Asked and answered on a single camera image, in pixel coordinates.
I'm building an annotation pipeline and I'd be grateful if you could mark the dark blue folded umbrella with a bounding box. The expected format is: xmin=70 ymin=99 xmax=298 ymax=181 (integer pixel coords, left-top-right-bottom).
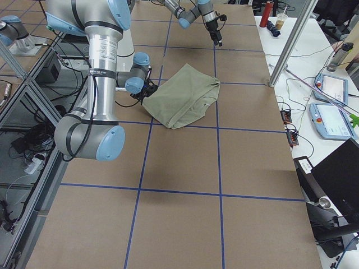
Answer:
xmin=266 ymin=20 xmax=280 ymax=38

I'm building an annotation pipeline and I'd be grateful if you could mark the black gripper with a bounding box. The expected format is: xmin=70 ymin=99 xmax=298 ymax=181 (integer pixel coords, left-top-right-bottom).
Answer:
xmin=130 ymin=78 xmax=158 ymax=104
xmin=205 ymin=20 xmax=223 ymax=47

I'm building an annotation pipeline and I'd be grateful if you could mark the far teach pendant tablet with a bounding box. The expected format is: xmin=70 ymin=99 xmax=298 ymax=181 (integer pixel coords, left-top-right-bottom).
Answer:
xmin=314 ymin=74 xmax=348 ymax=105

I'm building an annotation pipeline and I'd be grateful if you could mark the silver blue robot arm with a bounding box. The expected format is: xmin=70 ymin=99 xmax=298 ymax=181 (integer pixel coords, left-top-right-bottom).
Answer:
xmin=159 ymin=0 xmax=227 ymax=47
xmin=46 ymin=1 xmax=156 ymax=161

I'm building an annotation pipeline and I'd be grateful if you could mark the sage green long-sleeve shirt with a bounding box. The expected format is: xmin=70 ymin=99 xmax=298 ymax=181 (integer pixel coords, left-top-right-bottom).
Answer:
xmin=142 ymin=64 xmax=220 ymax=129

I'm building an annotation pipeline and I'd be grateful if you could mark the teach pendant tablet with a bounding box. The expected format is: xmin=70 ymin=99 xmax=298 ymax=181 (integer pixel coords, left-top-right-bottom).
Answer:
xmin=309 ymin=103 xmax=358 ymax=141
xmin=314 ymin=74 xmax=348 ymax=105

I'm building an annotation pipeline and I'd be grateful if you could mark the black box under frame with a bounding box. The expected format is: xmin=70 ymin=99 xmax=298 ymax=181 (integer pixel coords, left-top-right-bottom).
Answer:
xmin=35 ymin=54 xmax=61 ymax=84

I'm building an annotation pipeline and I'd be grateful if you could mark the aluminium frame post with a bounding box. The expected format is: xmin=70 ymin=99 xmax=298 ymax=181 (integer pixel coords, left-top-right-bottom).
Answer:
xmin=268 ymin=0 xmax=318 ymax=87

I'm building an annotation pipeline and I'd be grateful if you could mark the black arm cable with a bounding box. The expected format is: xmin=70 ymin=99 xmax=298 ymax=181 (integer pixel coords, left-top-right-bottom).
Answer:
xmin=60 ymin=64 xmax=154 ymax=163

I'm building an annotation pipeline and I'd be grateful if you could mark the near teach pendant tablet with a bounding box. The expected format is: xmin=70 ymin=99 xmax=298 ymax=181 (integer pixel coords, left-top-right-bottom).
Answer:
xmin=309 ymin=103 xmax=358 ymax=141

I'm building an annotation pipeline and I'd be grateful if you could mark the iced coffee plastic cup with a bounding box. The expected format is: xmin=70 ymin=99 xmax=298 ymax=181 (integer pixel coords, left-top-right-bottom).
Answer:
xmin=275 ymin=7 xmax=288 ymax=30

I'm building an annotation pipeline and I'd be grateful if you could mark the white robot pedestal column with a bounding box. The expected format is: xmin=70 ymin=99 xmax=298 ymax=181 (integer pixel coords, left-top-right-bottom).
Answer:
xmin=113 ymin=0 xmax=135 ymax=92

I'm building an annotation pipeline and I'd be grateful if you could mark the black laptop computer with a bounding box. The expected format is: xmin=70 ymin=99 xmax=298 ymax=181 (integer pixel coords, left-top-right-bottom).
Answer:
xmin=311 ymin=138 xmax=358 ymax=224

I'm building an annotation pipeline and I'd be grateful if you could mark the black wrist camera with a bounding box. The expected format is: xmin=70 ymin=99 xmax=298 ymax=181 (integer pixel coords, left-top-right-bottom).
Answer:
xmin=215 ymin=13 xmax=227 ymax=22

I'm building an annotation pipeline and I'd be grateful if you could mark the red water bottle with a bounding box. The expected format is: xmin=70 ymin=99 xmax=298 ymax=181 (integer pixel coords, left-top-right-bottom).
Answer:
xmin=259 ymin=1 xmax=274 ymax=28

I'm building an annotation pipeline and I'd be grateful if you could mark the black box white label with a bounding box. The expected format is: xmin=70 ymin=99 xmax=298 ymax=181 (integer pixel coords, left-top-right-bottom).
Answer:
xmin=293 ymin=156 xmax=325 ymax=203

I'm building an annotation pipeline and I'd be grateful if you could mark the orange black connector board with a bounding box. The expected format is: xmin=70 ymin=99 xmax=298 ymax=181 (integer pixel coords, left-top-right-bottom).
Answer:
xmin=280 ymin=109 xmax=299 ymax=148

